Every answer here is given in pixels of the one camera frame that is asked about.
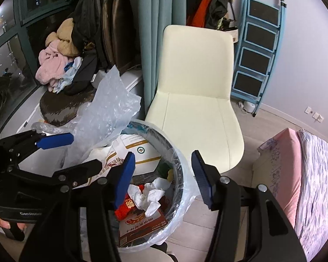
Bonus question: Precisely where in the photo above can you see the white and gold paper bag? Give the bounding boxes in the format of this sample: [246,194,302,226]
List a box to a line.
[86,134,163,189]

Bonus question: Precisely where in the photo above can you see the clear bag with blue print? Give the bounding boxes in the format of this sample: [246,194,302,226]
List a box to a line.
[126,122,156,135]

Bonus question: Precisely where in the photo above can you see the light blue cloth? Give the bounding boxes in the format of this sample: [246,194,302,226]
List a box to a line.
[48,57,84,93]

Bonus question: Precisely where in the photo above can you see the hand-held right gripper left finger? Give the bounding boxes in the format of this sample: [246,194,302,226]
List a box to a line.
[20,151,136,262]

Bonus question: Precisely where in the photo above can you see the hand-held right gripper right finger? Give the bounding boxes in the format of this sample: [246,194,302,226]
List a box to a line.
[191,150,307,262]

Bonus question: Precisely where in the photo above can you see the clear plastic bag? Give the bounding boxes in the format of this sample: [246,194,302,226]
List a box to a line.
[31,65,143,170]

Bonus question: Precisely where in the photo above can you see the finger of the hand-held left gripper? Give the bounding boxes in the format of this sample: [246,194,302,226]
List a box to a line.
[0,129,74,167]
[7,159,103,194]

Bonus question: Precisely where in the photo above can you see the brown leather case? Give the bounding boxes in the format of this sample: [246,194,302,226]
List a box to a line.
[102,0,143,73]

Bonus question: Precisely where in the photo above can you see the round trash bin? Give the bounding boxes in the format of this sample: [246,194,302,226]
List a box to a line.
[109,119,186,255]

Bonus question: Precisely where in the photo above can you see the orange hanging garment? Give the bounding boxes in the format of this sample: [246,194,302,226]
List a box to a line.
[191,0,219,28]

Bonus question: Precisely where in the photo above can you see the dark patterned cushion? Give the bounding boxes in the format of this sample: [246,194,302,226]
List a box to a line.
[40,89,96,127]

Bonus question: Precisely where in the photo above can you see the white tissue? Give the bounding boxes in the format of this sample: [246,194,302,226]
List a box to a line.
[127,177,171,216]

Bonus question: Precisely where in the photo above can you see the cream chair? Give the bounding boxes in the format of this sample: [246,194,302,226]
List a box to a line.
[145,24,245,174]

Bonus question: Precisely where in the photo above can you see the blue step ladder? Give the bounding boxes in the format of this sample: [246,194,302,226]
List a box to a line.
[231,0,287,118]

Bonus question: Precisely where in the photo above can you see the teal window frame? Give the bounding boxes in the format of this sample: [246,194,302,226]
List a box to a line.
[0,0,80,131]

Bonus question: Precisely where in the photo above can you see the dark green hanging jacket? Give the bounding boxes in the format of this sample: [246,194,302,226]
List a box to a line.
[208,0,236,30]

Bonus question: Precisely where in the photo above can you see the red packet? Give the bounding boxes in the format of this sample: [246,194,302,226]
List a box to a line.
[115,184,145,220]

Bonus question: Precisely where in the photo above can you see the teal curtain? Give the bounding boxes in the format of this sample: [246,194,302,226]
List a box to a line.
[126,0,192,115]

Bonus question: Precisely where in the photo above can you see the green and yellow wrapper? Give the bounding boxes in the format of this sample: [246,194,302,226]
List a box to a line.
[157,162,175,182]

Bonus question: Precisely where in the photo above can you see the orange and white cardboard box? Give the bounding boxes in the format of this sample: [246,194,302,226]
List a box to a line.
[117,209,168,247]

